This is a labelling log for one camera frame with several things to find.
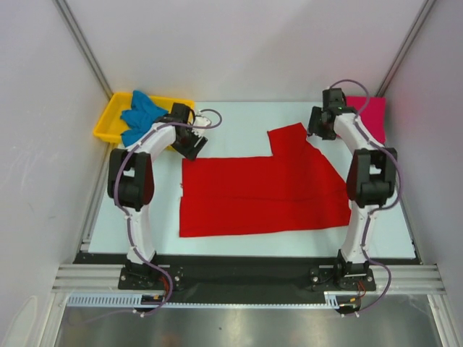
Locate red t shirt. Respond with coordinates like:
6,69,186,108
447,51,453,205
179,123,351,238

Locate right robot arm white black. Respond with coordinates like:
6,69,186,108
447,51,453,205
307,87,397,290

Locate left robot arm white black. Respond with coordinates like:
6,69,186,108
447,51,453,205
107,103,218,290

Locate blue t shirt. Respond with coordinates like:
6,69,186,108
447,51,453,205
120,90,168,147

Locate folded magenta t shirt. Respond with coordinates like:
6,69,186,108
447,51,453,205
346,95,386,144

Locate yellow plastic tray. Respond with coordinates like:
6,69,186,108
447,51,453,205
93,92,195,145

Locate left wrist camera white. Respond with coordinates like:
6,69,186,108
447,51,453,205
192,116,212,132

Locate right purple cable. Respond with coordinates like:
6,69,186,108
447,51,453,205
327,79,403,319

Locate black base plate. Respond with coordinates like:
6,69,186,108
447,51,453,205
74,253,376,305

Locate aluminium frame rail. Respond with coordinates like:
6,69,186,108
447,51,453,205
54,252,445,294

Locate grey slotted cable duct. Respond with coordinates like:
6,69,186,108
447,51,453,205
67,291,354,309

